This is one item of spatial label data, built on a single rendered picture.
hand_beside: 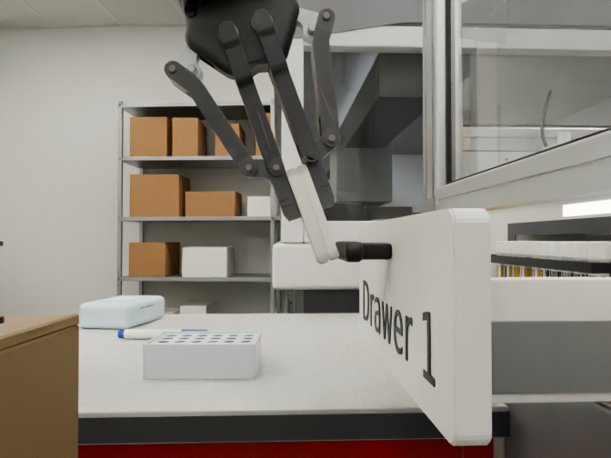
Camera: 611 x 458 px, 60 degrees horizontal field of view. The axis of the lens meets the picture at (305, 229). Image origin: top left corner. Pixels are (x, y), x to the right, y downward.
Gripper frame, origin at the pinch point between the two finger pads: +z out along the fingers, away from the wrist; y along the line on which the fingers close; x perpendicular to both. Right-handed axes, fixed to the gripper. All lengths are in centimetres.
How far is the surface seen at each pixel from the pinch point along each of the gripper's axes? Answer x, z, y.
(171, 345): -20.9, 7.7, 18.0
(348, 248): 3.7, 3.0, -1.3
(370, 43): -80, -34, -31
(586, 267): 8.4, 8.4, -13.3
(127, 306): -53, 3, 31
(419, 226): 8.7, 2.9, -4.9
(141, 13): -406, -217, 48
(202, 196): -385, -53, 50
